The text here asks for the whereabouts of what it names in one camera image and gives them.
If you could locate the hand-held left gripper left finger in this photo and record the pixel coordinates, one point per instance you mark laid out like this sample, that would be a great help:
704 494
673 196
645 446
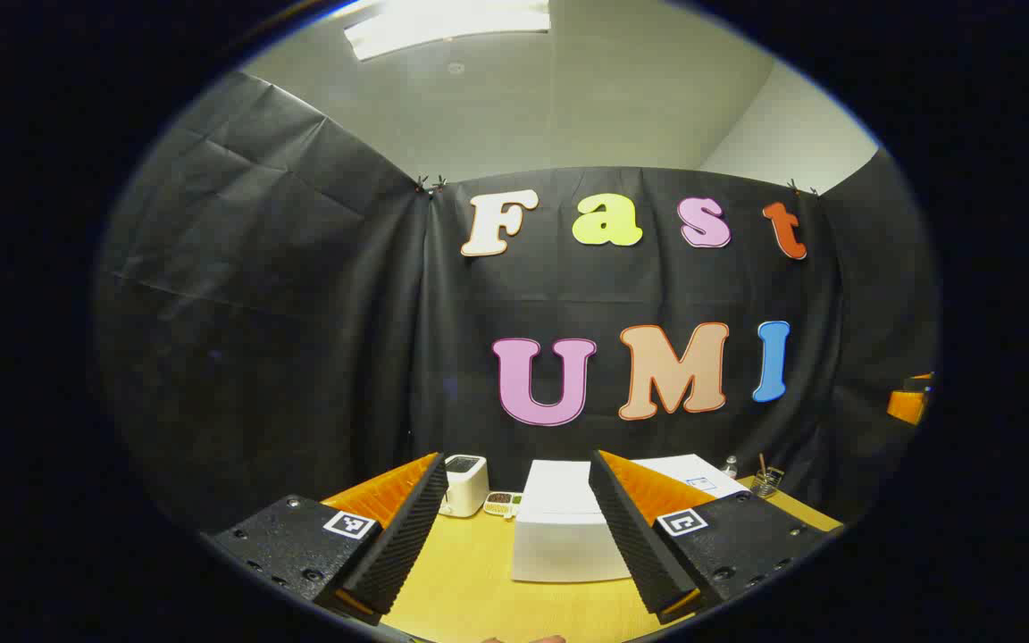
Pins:
407 536

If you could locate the white microwave oven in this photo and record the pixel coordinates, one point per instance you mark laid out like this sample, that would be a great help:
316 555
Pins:
559 536

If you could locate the black backdrop cloth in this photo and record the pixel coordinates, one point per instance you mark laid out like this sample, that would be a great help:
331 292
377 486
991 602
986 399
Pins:
255 313

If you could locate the ceiling light panel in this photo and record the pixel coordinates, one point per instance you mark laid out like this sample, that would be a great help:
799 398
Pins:
443 25

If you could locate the small clear bottle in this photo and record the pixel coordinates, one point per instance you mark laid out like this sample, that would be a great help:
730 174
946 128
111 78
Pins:
729 466

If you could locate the white toaster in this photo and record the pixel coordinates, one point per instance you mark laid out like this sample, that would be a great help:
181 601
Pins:
464 487

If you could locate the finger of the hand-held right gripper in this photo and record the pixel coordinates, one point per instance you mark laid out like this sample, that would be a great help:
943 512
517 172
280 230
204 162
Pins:
906 406

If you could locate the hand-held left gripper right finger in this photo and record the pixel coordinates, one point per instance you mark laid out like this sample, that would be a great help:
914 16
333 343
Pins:
631 545

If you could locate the small white compartment dish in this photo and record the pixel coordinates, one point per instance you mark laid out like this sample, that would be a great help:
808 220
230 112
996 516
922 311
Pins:
502 505

